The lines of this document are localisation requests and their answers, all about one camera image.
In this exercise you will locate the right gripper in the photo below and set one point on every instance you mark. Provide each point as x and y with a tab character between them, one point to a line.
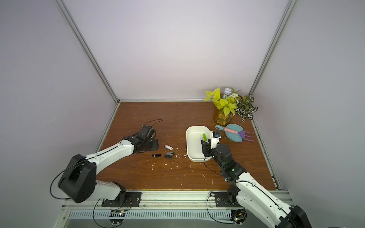
207	147

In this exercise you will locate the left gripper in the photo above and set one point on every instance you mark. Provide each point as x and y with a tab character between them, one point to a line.
156	146

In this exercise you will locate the white storage box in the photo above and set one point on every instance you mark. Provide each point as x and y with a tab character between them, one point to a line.
194	135

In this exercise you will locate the green usb flash drive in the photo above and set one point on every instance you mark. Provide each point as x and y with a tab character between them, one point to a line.
204	137

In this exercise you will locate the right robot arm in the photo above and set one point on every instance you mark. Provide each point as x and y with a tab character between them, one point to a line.
246	192

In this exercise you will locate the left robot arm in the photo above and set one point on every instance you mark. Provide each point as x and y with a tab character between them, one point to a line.
79	180

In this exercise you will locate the white silver usb drive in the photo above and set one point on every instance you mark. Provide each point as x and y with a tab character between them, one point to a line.
168	147

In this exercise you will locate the black swivel usb drive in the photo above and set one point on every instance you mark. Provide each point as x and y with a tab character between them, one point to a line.
169	155

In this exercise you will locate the teal dustpan plate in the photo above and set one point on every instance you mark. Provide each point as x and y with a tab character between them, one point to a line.
234	137

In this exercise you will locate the purple toy fork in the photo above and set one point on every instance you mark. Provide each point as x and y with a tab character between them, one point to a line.
247	136

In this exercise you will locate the potted green plant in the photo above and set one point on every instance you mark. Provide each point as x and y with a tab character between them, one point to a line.
230	103

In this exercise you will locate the right connector board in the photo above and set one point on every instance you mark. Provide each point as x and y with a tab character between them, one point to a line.
238	216

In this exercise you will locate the connector board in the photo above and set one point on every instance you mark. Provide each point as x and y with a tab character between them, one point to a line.
116	217
238	216

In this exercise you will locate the left connector board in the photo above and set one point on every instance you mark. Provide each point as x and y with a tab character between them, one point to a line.
116	217

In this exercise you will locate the pink teal handled brush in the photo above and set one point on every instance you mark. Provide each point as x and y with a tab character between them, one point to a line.
218	127

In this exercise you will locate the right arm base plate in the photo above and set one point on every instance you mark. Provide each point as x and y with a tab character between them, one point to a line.
225	199

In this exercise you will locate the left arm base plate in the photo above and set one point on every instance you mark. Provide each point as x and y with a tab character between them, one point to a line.
127	199

